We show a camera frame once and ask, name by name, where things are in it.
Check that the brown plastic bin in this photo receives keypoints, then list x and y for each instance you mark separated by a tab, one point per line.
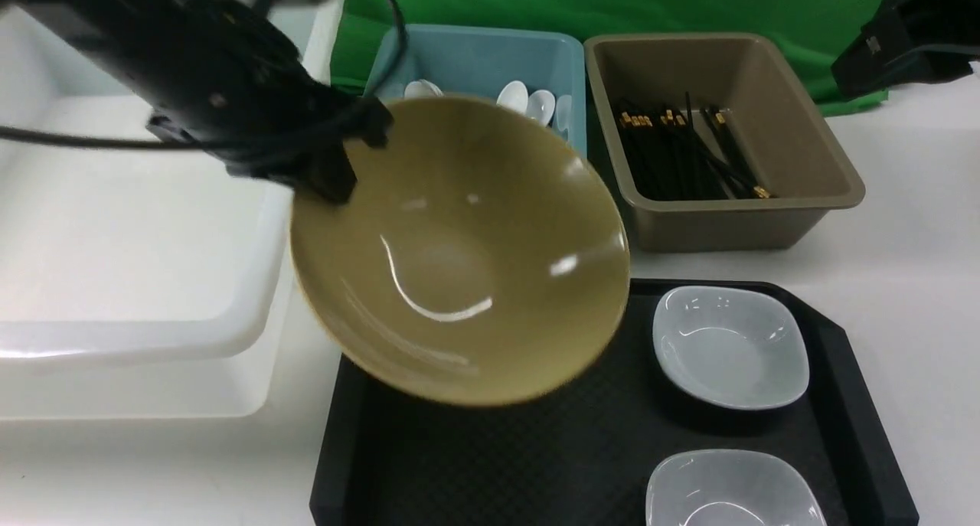
786	140

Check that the black serving tray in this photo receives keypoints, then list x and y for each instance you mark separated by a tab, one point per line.
583	454

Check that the teal plastic bin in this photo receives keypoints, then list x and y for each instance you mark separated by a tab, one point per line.
479	62

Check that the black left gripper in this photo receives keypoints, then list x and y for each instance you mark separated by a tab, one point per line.
219	78

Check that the lower grey square dish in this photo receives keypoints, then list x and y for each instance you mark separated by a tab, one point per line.
729	487

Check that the tan noodle bowl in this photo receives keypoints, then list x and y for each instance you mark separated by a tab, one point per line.
480	260

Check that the large white plastic tub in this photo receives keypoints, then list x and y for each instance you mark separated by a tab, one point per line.
138	285

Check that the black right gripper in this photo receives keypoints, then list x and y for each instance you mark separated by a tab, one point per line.
910	41

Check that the white spoons pile in bin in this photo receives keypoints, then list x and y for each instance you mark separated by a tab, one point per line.
537	105

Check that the grey square dish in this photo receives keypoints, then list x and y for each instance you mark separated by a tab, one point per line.
729	487
737	349

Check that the upper grey square dish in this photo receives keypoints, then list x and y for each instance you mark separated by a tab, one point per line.
737	349

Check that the black chopsticks bundle in bin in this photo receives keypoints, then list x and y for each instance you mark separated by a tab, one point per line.
669	160

